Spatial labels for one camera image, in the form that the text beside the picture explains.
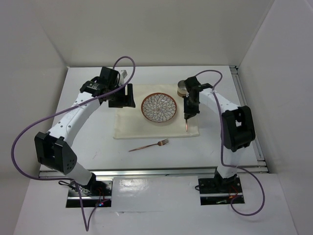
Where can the silver metal cup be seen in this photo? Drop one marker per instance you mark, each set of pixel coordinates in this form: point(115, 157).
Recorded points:
point(181, 88)

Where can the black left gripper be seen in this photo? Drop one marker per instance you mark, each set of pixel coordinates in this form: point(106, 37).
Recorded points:
point(125, 101)

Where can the floral patterned ceramic plate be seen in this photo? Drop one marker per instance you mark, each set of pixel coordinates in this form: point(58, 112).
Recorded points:
point(159, 107)

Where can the cream cloth placemat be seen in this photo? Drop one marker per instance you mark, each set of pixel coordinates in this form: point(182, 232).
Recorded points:
point(130, 123)

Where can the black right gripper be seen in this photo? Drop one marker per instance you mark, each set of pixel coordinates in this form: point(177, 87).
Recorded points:
point(189, 112)

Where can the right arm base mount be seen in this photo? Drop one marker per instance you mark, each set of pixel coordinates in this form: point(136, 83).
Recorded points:
point(210, 194)

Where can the copper fork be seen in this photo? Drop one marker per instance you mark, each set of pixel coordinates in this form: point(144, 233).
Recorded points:
point(159, 143)

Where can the aluminium rail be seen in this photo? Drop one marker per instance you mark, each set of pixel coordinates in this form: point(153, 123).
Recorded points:
point(155, 172)
point(240, 92)

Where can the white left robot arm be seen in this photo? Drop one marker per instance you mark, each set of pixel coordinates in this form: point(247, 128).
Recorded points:
point(53, 148)

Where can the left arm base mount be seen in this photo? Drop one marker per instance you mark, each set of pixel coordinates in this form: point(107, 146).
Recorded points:
point(102, 197)

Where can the aluminium right side rail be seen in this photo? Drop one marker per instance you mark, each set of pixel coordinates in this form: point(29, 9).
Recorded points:
point(240, 92)

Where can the aluminium front rail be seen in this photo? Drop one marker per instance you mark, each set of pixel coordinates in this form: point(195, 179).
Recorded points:
point(155, 172)

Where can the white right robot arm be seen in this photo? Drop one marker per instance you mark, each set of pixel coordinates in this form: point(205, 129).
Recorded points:
point(237, 128)

